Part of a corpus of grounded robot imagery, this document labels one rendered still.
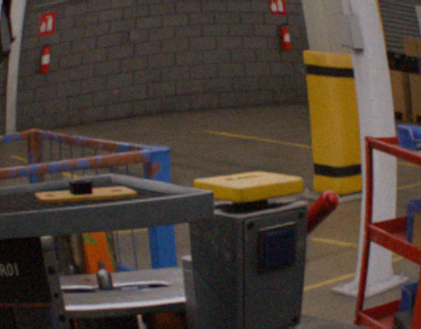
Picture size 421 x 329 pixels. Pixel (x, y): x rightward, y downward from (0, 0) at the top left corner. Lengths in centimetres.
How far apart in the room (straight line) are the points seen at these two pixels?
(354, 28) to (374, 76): 26
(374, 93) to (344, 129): 317
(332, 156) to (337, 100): 42
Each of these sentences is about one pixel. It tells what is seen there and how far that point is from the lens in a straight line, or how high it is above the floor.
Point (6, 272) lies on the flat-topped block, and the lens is 76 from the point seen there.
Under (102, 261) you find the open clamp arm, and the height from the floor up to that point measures 101.
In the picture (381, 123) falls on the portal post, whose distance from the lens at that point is 504.
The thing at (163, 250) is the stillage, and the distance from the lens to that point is 319.
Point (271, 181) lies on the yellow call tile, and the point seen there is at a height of 116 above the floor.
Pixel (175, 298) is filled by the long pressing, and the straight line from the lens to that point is 118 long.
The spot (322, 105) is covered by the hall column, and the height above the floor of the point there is 68.
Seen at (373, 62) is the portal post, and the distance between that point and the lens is 502.
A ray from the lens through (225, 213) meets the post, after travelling 87.
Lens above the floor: 128
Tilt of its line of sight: 7 degrees down
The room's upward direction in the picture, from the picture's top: 2 degrees counter-clockwise
